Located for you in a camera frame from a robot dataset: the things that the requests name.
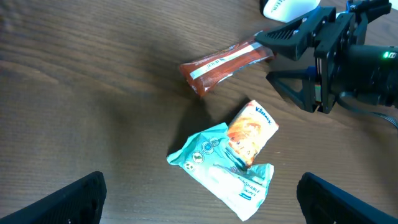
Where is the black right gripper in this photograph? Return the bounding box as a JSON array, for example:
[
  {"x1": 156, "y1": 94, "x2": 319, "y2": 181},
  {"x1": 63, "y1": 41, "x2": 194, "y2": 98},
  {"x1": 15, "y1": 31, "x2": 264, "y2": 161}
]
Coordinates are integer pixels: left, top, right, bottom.
[{"x1": 255, "y1": 1, "x2": 392, "y2": 113}]

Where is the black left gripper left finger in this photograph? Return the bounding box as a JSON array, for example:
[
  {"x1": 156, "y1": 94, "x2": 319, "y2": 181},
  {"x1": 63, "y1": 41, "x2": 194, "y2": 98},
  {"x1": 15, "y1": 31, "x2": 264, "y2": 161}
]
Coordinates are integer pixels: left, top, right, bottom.
[{"x1": 1, "y1": 171, "x2": 107, "y2": 224}]

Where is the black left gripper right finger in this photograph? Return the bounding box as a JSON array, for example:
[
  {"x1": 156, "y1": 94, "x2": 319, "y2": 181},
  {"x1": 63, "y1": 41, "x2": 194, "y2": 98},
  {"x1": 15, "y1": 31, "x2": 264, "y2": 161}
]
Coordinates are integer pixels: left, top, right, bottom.
[{"x1": 297, "y1": 172, "x2": 397, "y2": 224}]

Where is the orange Kleenex tissue pack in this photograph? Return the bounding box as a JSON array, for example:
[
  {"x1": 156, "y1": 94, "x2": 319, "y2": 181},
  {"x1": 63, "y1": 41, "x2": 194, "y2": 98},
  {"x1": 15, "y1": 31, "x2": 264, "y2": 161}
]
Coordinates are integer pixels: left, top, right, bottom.
[{"x1": 227, "y1": 100, "x2": 279, "y2": 167}]

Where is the orange snack bar wrapper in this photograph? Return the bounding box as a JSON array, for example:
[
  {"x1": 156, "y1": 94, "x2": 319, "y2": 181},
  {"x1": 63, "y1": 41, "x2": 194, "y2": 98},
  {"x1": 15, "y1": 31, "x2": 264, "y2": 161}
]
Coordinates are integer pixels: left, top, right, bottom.
[{"x1": 179, "y1": 35, "x2": 274, "y2": 96}]

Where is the teal flushable wipes packet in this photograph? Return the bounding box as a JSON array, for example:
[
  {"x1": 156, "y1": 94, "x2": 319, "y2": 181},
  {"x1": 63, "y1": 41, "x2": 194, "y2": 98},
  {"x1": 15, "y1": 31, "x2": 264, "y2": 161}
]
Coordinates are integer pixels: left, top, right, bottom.
[{"x1": 166, "y1": 123, "x2": 274, "y2": 221}]

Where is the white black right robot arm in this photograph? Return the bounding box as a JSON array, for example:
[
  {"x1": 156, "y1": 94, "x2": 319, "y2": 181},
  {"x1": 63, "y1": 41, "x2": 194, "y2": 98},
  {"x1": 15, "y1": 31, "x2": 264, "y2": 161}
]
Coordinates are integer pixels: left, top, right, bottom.
[{"x1": 255, "y1": 0, "x2": 397, "y2": 114}]

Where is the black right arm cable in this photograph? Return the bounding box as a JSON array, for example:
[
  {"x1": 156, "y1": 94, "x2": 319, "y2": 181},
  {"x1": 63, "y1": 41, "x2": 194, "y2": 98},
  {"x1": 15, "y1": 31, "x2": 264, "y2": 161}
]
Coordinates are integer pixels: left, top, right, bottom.
[{"x1": 337, "y1": 91, "x2": 398, "y2": 131}]

